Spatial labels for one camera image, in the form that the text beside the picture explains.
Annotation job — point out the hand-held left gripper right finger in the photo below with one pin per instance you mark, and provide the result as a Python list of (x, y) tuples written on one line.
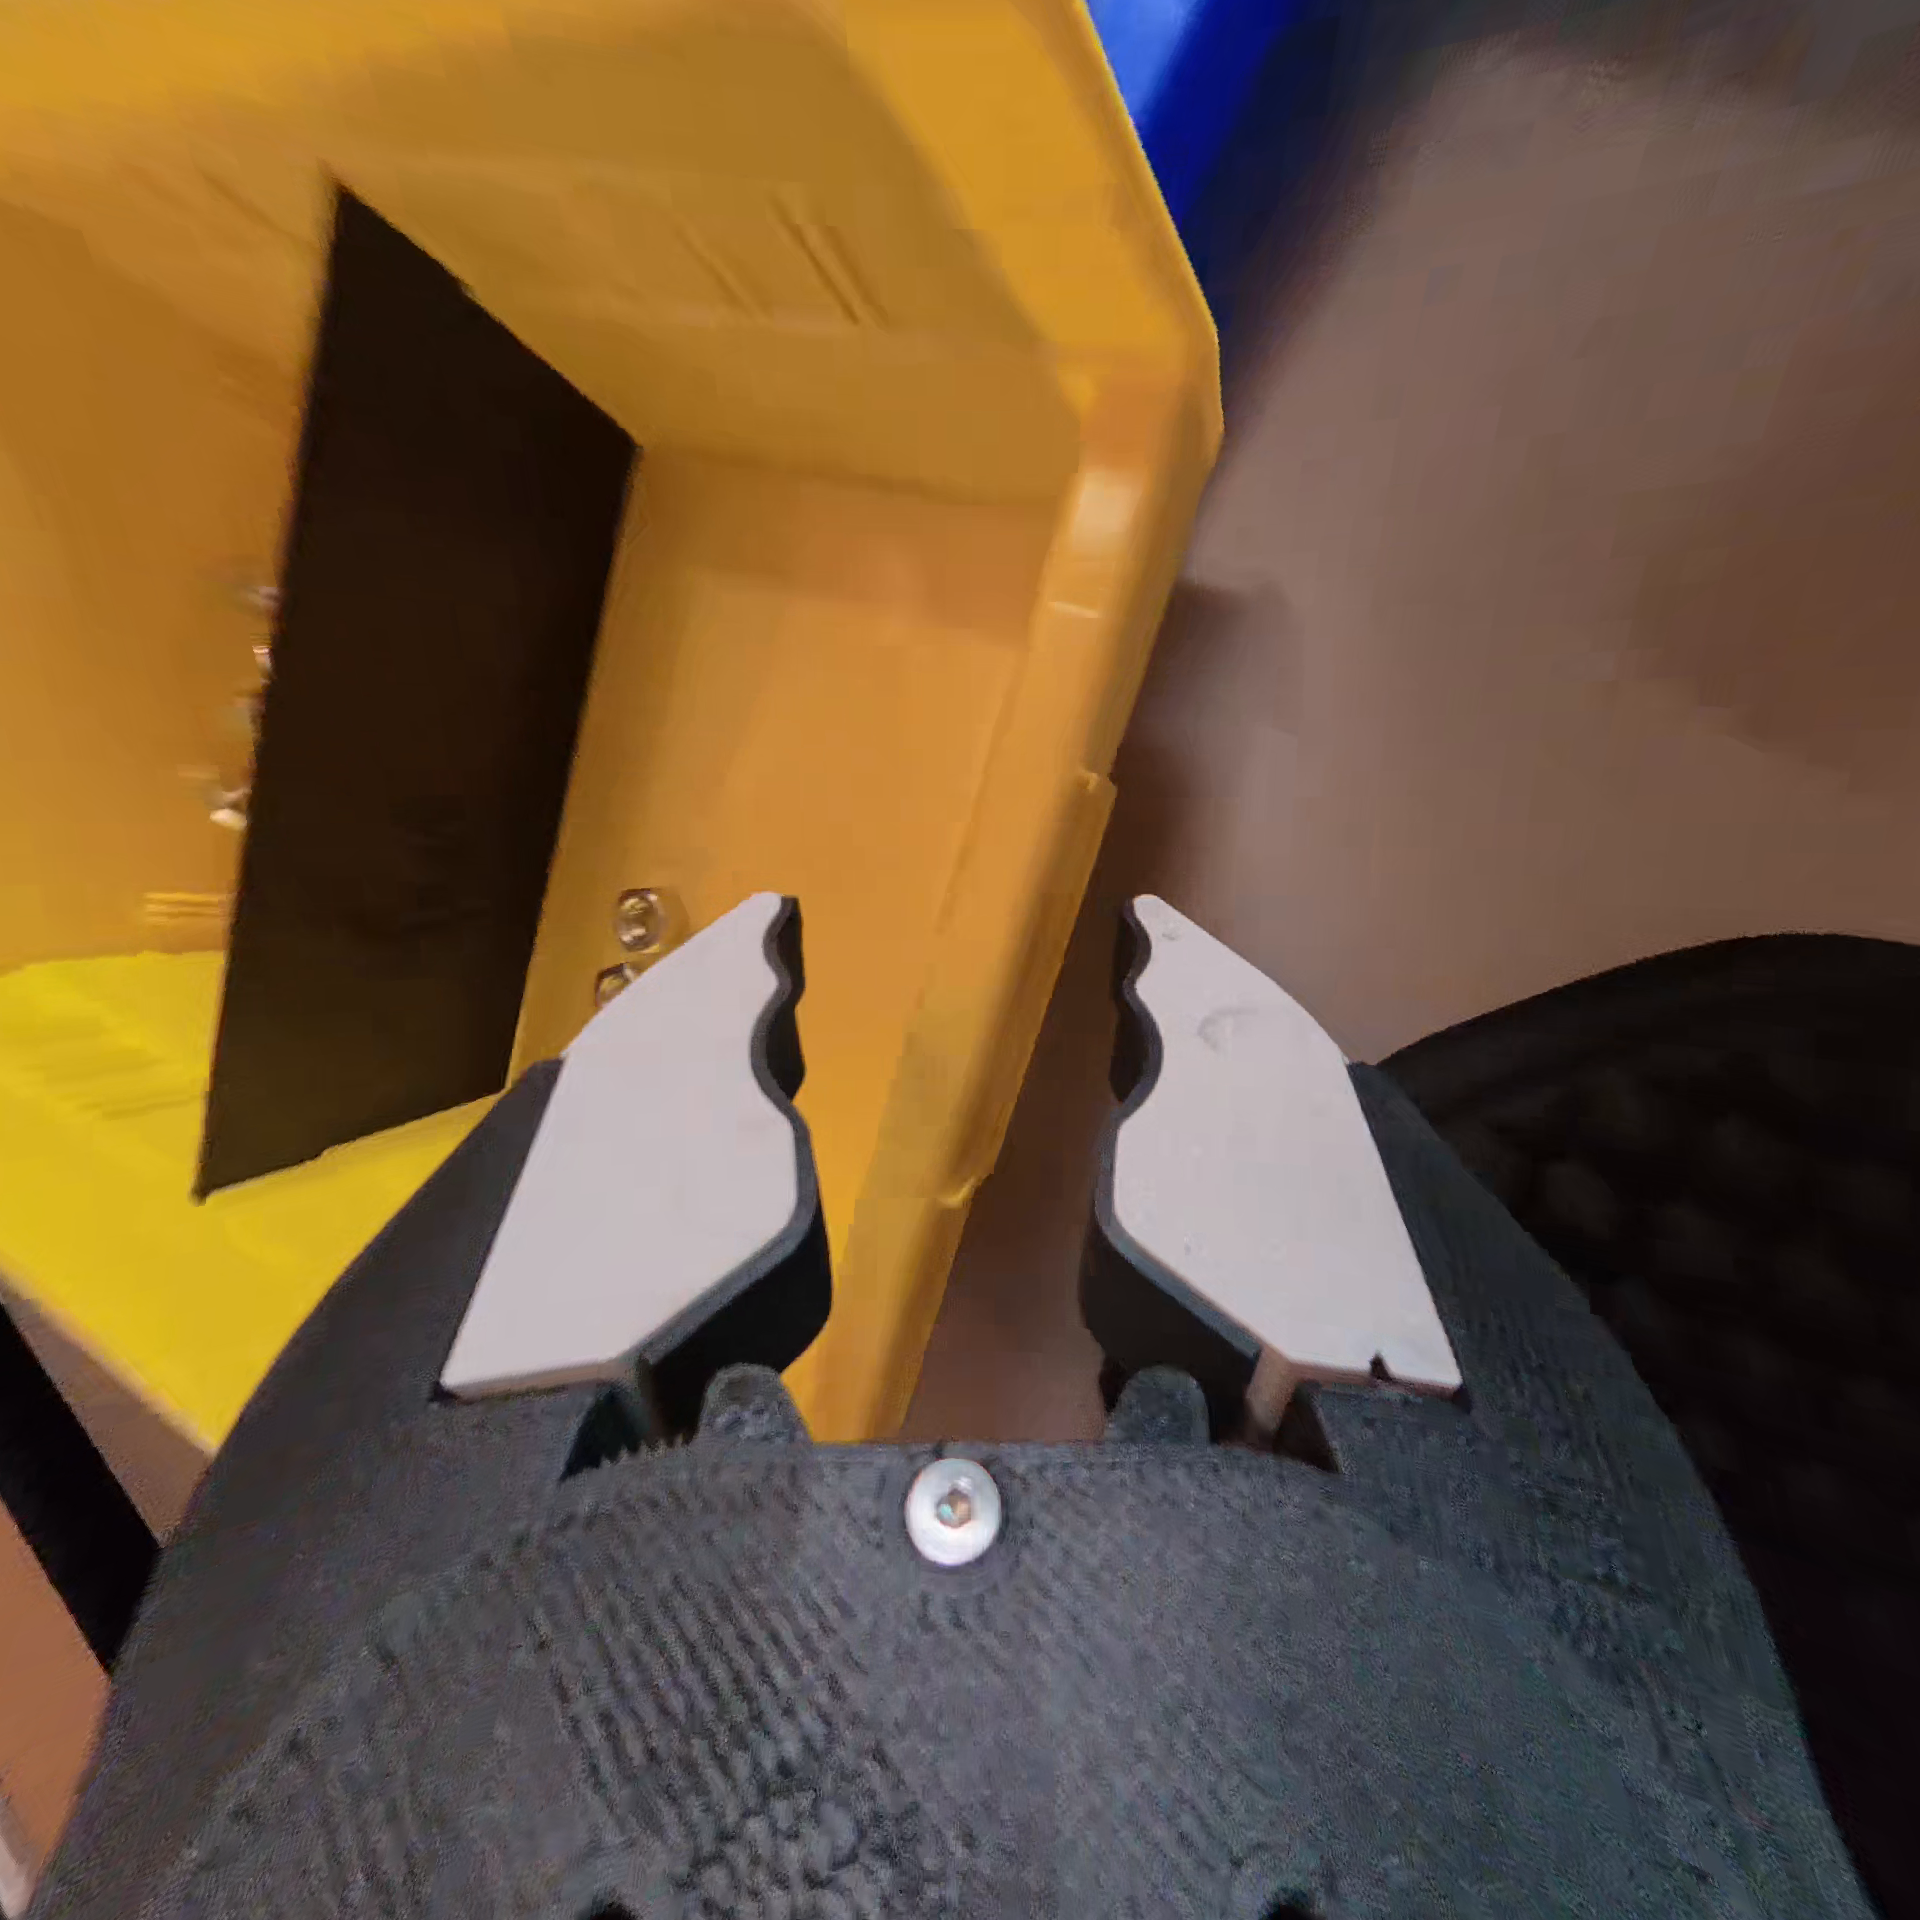
[(1274, 1183)]

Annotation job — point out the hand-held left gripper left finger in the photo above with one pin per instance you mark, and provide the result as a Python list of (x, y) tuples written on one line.
[(633, 1170)]

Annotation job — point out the yellow plastic bin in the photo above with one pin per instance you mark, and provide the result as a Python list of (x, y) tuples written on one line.
[(826, 675)]

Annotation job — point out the blue plastic bin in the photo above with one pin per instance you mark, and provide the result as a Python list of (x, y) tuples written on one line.
[(1185, 120)]

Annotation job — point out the steel hex nut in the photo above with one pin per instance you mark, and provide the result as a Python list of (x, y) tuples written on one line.
[(643, 917), (615, 983)]

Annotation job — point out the grey bin divider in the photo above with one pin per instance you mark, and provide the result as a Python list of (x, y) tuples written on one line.
[(435, 751)]

